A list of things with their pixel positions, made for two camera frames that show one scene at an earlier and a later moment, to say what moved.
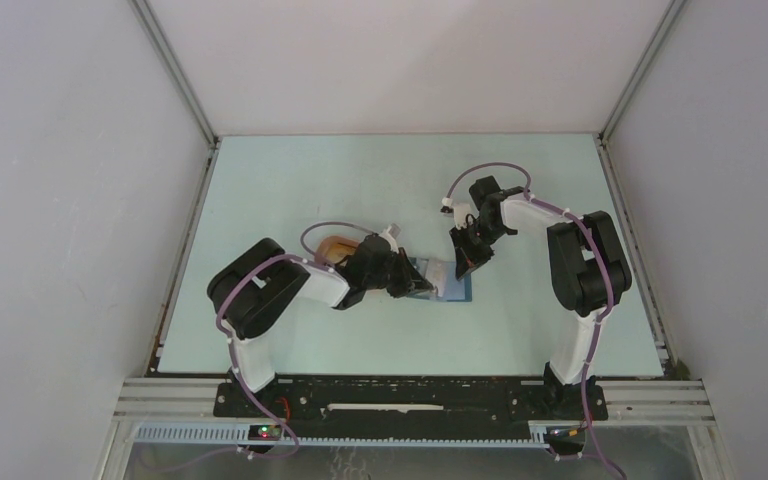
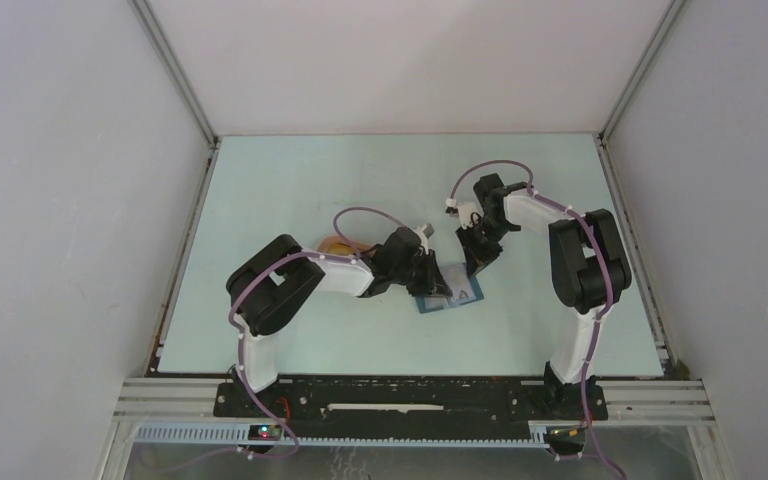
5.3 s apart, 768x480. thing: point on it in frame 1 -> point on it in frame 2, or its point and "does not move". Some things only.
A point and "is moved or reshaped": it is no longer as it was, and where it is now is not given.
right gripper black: (467, 258) does not move
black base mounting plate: (412, 400) does not move
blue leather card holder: (443, 275) is moved or reshaped
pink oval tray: (333, 249) does not move
